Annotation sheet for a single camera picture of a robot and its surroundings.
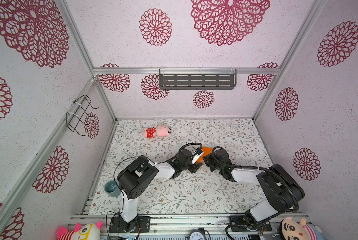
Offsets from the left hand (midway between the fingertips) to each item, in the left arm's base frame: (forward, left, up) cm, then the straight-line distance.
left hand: (197, 162), depth 93 cm
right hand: (+3, -2, +5) cm, 6 cm away
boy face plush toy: (-37, -37, +5) cm, 53 cm away
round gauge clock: (-38, +3, +1) cm, 38 cm away
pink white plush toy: (-36, +53, +5) cm, 64 cm away
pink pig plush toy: (+22, +24, +4) cm, 33 cm away
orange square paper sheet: (-2, -3, +16) cm, 16 cm away
